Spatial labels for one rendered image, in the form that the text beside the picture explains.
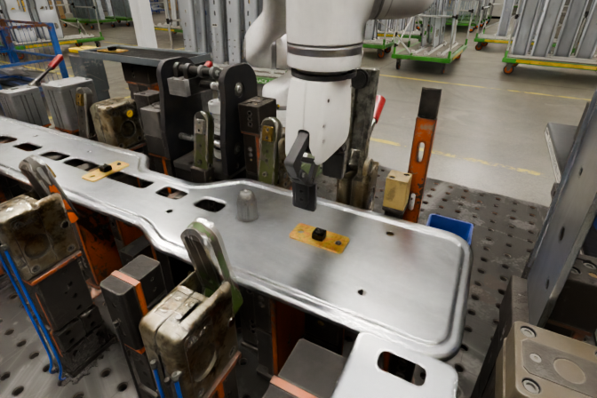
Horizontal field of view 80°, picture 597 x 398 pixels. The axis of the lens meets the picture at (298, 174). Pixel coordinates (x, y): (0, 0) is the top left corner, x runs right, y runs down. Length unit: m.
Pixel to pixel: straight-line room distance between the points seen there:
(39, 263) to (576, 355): 0.67
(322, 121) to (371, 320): 0.23
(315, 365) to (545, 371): 0.20
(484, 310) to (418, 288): 0.46
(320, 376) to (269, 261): 0.16
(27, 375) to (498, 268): 1.03
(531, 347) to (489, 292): 0.60
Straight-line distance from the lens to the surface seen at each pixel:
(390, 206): 0.59
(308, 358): 0.42
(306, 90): 0.39
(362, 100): 0.59
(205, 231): 0.37
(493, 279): 1.02
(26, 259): 0.68
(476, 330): 0.88
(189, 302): 0.40
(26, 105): 1.34
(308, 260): 0.49
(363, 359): 0.40
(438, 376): 0.41
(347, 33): 0.39
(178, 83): 0.80
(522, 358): 0.37
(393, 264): 0.51
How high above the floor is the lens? 1.33
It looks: 28 degrees down
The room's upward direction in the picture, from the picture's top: straight up
